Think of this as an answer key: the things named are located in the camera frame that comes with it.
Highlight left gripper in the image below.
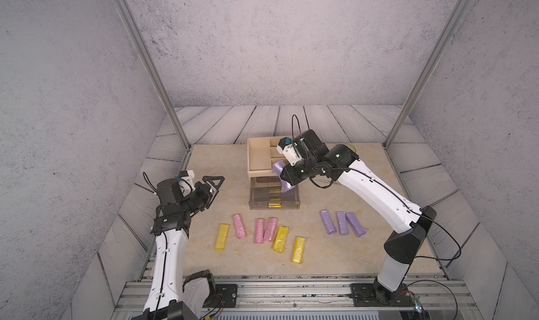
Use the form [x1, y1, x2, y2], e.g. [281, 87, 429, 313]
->
[178, 176, 223, 216]

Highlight purple bag roll front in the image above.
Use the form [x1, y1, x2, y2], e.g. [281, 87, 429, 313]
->
[272, 160, 294, 193]

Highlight purple bag roll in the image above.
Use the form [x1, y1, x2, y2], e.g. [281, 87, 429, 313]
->
[345, 212, 366, 238]
[272, 160, 294, 193]
[336, 211, 349, 236]
[319, 210, 336, 235]

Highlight beige drawer organizer cabinet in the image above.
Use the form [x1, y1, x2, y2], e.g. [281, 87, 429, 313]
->
[247, 136, 288, 178]

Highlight transparent drawer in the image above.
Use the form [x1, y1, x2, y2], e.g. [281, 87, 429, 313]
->
[248, 176, 300, 210]

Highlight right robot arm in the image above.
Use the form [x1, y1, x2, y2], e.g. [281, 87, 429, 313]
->
[277, 130, 436, 304]

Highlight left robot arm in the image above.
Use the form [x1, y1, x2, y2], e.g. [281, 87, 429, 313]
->
[135, 171, 225, 319]

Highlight yellow bag roll far left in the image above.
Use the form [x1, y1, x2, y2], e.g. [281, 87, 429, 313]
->
[215, 224, 230, 251]

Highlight yellow bag roll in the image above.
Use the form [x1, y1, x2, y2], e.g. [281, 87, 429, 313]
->
[291, 237, 306, 265]
[215, 224, 230, 251]
[272, 226, 289, 253]

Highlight pink bag roll left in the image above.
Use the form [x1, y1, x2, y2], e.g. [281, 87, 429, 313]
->
[232, 213, 247, 239]

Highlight pink bag roll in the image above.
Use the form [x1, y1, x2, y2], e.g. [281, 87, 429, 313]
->
[232, 213, 247, 239]
[253, 218, 265, 244]
[264, 217, 278, 243]

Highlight pink bag roll middle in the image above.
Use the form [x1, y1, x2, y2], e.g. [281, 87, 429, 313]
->
[253, 218, 265, 244]

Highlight pink bag roll right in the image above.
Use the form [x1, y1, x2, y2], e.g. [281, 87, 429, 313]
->
[264, 217, 278, 243]

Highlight yellow bag roll middle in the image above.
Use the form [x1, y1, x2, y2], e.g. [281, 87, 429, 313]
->
[272, 226, 289, 253]

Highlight yellow bag roll right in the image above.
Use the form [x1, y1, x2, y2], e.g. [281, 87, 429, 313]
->
[291, 237, 306, 265]

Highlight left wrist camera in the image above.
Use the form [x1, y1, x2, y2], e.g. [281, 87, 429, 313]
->
[175, 170, 195, 196]

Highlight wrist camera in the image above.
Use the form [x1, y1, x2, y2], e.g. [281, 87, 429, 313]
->
[277, 137, 303, 166]
[175, 170, 195, 196]

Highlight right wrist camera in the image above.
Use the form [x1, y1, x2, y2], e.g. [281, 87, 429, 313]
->
[277, 137, 303, 166]

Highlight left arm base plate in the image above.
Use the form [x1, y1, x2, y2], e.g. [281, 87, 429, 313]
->
[204, 284, 238, 309]

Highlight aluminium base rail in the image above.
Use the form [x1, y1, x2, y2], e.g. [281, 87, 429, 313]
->
[110, 274, 485, 320]

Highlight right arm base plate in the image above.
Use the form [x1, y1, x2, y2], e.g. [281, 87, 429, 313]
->
[350, 283, 415, 307]

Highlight left aluminium frame post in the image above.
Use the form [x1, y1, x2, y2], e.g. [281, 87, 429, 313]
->
[112, 0, 191, 151]

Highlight aluminium frame post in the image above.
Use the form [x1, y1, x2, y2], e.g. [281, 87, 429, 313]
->
[383, 0, 472, 151]
[112, 0, 191, 151]

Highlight right aluminium frame post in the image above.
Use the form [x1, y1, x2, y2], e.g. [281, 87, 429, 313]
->
[383, 0, 472, 151]

